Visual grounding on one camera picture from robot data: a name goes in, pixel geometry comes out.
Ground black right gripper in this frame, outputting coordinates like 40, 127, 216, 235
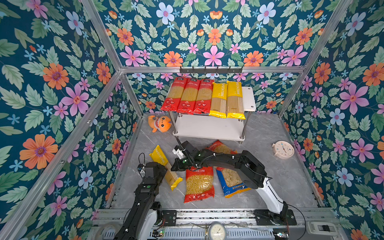
169, 156, 195, 171

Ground yellow spaghetti box hidden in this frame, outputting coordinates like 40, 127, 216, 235
150, 145, 183, 191

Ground red macaroni bag front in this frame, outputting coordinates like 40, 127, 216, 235
184, 167, 215, 203

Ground red macaroni bag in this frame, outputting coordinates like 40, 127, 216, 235
206, 140, 238, 170
184, 167, 215, 203

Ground blue pasta bag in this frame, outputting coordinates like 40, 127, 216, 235
216, 167, 250, 198

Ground red spaghetti bag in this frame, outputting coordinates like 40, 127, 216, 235
193, 79, 215, 115
177, 79, 201, 114
161, 77, 188, 112

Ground yellow spaghetti box back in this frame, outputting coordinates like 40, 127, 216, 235
209, 83, 228, 119

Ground yellow spaghetti box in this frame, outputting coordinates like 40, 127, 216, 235
227, 81, 246, 120
209, 83, 228, 119

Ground yellow spaghetti box front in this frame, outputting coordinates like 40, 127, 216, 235
227, 81, 246, 120

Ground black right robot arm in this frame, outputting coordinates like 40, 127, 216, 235
171, 141, 289, 225

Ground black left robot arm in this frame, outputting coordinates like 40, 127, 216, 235
114, 162, 167, 240

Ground white two-tier shelf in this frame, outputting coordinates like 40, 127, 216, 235
169, 87, 256, 143

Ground orange plush toy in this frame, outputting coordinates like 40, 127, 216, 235
148, 116, 172, 133

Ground round white clock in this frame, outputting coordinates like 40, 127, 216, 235
272, 141, 295, 160

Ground grey control box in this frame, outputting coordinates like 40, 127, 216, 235
307, 222, 338, 237

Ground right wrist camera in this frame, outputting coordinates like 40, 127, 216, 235
173, 147, 186, 160

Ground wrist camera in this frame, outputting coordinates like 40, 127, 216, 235
137, 164, 145, 178
173, 147, 186, 160

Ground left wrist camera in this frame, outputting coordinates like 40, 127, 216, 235
137, 164, 145, 178

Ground round gauge front rail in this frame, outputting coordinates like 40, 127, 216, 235
208, 222, 227, 240

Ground black hook rail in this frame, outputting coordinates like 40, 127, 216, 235
179, 66, 243, 75

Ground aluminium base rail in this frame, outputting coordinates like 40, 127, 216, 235
89, 208, 343, 240

